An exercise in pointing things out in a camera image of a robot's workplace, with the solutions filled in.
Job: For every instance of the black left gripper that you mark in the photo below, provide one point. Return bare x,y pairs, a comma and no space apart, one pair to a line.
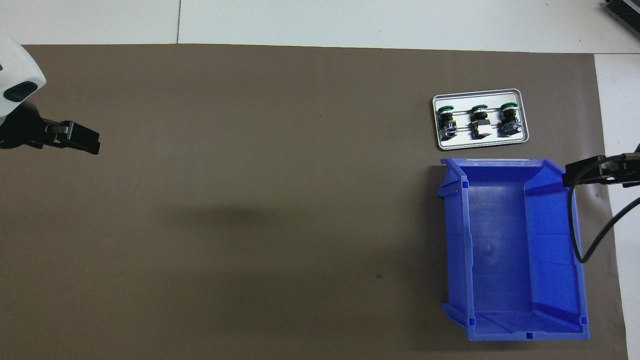
20,131

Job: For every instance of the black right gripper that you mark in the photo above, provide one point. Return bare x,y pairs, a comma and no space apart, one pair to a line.
634,167

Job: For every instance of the green push button switch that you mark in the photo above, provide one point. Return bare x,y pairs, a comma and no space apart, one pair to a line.
480,125
447,125
509,125

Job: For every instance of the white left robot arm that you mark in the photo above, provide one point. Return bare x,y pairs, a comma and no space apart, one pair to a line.
15,75

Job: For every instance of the blue plastic storage bin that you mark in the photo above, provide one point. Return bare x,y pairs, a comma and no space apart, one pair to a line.
500,250

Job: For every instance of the silver metal tray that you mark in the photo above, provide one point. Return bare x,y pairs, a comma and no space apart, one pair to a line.
462,143

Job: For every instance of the grey ribbed device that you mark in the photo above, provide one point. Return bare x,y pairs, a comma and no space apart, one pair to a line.
627,12

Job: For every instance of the brown table mat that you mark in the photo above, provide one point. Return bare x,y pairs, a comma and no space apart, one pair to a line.
300,150

